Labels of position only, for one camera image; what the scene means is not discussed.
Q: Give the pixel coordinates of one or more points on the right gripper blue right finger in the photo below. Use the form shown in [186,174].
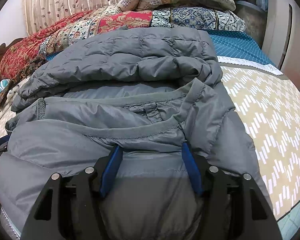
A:
[196,166]

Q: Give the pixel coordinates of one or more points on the teal white patterned pillow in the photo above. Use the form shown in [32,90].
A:
[3,89]

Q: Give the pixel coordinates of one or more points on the patterned beige teal bedsheet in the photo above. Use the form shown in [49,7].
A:
[268,105]

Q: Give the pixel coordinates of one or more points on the grey puffer jacket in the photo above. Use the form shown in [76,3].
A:
[147,90]

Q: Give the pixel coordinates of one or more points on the cream fleece blanket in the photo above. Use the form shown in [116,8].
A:
[11,96]

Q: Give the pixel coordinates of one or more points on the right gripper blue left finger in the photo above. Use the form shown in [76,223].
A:
[106,169]

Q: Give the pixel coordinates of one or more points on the red floral patchwork quilt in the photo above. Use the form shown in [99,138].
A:
[90,30]

